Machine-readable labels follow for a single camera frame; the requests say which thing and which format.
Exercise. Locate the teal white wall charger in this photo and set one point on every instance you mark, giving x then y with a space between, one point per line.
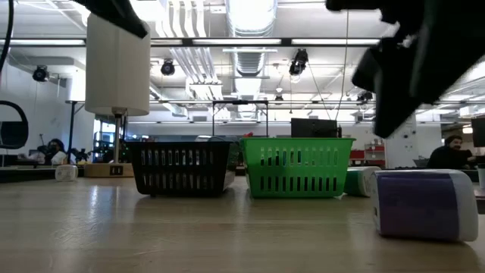
360 182

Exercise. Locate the black metal rack frame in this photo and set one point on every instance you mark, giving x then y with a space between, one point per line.
240 102

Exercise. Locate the green plastic basket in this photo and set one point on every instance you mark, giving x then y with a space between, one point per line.
295 144

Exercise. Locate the black computer monitor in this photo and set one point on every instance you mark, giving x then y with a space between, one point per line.
479 132
313 127

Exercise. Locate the black plastic basket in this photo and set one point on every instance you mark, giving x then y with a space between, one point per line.
182 146

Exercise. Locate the red storage bin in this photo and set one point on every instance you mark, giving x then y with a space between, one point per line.
356 154

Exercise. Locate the purple white wall charger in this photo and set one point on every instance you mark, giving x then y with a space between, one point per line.
417 204

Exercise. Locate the white shade wooden table lamp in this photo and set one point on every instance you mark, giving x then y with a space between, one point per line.
117 64

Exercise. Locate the person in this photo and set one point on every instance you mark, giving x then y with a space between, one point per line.
57 153
451 155

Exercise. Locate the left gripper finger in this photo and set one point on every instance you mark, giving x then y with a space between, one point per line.
117 15

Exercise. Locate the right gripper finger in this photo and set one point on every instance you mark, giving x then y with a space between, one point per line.
398 9
435 57

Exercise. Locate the black ceiling spotlight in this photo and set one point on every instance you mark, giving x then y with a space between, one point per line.
167 67
299 60
40 73

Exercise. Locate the silver ventilation duct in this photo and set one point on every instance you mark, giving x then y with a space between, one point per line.
250 22

